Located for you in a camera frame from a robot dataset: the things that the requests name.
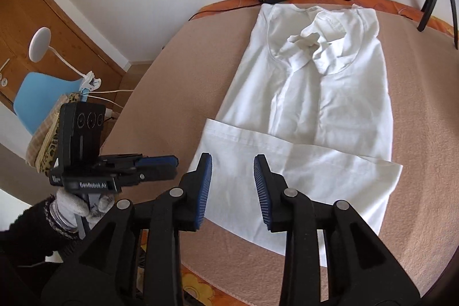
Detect white t-shirt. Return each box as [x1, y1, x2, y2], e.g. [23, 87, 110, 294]
[194, 3, 403, 269]

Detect beaded bracelets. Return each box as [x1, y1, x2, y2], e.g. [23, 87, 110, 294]
[44, 196, 79, 240]

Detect leopard print cloth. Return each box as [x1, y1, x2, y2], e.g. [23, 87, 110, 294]
[36, 93, 81, 174]

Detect person's left forearm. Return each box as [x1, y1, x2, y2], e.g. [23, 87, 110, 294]
[0, 198, 69, 267]

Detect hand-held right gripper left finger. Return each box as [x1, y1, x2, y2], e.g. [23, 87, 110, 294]
[41, 153, 213, 306]

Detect wooden wardrobe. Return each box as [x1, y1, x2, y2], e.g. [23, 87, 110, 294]
[0, 0, 130, 113]

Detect white desk lamp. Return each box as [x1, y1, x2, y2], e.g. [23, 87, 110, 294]
[29, 27, 103, 93]

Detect beige blanket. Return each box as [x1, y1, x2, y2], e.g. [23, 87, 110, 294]
[97, 1, 459, 296]

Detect white cable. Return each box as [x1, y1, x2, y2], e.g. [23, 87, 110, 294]
[86, 89, 124, 113]

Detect blue chair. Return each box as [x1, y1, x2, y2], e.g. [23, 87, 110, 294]
[13, 73, 92, 135]

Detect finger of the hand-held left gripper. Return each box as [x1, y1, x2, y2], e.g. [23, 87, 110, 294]
[118, 166, 179, 185]
[102, 155, 179, 170]

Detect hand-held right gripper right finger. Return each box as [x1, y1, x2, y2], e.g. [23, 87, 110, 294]
[254, 155, 420, 306]

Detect person's left hand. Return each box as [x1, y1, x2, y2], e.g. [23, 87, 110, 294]
[55, 190, 116, 237]

